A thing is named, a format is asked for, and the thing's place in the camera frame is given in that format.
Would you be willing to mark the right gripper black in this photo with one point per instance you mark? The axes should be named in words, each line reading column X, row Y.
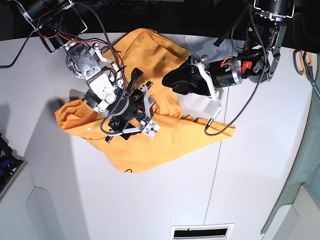
column 125, row 110

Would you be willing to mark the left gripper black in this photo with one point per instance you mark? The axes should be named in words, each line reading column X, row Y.
column 193, row 76

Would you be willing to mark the orange yellow t-shirt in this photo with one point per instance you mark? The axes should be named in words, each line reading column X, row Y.
column 168, row 135

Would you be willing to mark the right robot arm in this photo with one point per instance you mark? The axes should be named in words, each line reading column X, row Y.
column 127, row 110

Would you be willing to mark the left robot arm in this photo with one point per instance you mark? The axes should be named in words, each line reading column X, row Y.
column 257, row 59

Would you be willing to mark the orange grey scissors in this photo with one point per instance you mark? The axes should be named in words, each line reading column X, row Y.
column 303, row 64

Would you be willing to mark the box of dark items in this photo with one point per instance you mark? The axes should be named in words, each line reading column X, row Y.
column 10, row 163

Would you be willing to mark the white slotted vent panel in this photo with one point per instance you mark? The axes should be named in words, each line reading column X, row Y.
column 201, row 232

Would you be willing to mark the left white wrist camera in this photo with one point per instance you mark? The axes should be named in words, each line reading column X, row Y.
column 215, row 104

